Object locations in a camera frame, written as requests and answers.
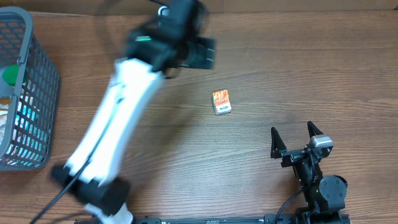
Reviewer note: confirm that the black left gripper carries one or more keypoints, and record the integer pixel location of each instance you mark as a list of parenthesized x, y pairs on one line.
[(209, 50)]

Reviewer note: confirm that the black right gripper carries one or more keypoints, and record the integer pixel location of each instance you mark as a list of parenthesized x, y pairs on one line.
[(291, 157)]

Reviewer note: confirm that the orange tissue pack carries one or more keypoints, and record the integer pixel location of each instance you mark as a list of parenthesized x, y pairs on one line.
[(221, 102)]

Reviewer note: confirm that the green capped clear bottle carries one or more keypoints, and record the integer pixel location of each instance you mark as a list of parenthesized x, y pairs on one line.
[(9, 78)]

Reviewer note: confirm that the teal wet wipes pack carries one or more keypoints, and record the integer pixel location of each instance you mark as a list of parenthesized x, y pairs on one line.
[(30, 143)]

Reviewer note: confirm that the beige dried mushroom bag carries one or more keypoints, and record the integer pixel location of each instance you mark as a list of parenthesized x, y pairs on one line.
[(4, 108)]

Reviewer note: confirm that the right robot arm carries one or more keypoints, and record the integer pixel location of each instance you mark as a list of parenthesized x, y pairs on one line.
[(324, 195)]

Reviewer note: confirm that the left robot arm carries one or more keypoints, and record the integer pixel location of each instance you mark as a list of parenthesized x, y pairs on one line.
[(171, 39)]

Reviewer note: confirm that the white barcode scanner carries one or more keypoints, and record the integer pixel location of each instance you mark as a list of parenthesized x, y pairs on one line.
[(163, 15)]

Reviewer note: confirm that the grey plastic mesh basket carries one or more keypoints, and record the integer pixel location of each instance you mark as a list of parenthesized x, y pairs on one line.
[(19, 46)]

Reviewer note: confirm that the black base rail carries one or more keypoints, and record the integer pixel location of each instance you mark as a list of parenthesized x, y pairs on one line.
[(217, 221)]

